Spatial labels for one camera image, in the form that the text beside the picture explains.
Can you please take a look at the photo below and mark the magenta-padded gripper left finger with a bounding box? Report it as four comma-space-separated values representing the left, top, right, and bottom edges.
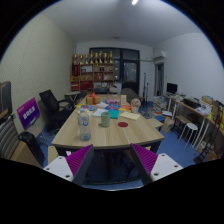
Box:
43, 143, 95, 186

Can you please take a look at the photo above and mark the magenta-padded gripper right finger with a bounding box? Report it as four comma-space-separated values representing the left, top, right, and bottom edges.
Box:
129, 143, 184, 186

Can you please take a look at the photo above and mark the clear plastic water bottle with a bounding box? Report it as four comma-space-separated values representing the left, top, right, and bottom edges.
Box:
77, 105, 92, 142

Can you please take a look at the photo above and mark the pale yellow book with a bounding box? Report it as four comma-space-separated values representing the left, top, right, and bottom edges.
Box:
77, 108, 94, 118
119, 110, 141, 121

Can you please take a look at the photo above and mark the pale green cup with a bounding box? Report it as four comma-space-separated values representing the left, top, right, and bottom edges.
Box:
100, 111, 111, 128

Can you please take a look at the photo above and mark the white paper sheet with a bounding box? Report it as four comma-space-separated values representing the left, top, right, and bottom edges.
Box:
92, 107, 109, 118

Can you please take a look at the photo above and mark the white round stool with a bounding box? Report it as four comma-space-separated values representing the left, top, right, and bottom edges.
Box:
178, 122, 199, 143

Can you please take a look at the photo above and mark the white pot with pink flowers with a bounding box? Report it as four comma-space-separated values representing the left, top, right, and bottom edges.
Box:
130, 98, 142, 114

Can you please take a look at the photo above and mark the yellow gift box red ribbon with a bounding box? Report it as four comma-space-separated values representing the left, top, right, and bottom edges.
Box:
85, 92, 102, 106

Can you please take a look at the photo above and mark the small orange box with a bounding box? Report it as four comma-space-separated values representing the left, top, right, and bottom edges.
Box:
119, 94, 128, 106

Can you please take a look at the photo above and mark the black office chair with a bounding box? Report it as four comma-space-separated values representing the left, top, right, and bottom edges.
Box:
38, 89, 77, 133

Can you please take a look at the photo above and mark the small round white table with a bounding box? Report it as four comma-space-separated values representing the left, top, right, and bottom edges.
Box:
64, 90, 82, 101

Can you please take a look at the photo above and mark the wooden side desk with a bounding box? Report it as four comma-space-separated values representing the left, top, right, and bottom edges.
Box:
173, 98, 224, 158

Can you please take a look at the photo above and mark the purple sign board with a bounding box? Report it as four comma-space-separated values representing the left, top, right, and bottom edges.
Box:
16, 97, 41, 131

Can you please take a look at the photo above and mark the grey chair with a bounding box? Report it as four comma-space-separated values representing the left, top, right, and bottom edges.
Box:
120, 87, 141, 101

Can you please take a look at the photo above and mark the striped chair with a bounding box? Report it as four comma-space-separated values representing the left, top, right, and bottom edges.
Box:
0, 123, 21, 160

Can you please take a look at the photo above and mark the black computer monitor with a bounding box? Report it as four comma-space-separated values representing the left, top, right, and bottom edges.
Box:
166, 82, 179, 95

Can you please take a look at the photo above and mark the wooden shelf unit with trophies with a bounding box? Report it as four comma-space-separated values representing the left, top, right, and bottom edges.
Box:
70, 50, 116, 93

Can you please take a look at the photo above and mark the dark glass door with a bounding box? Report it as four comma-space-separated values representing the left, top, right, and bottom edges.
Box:
89, 47, 141, 94

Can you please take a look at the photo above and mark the white air conditioner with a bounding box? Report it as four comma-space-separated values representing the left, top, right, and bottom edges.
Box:
152, 50, 167, 62

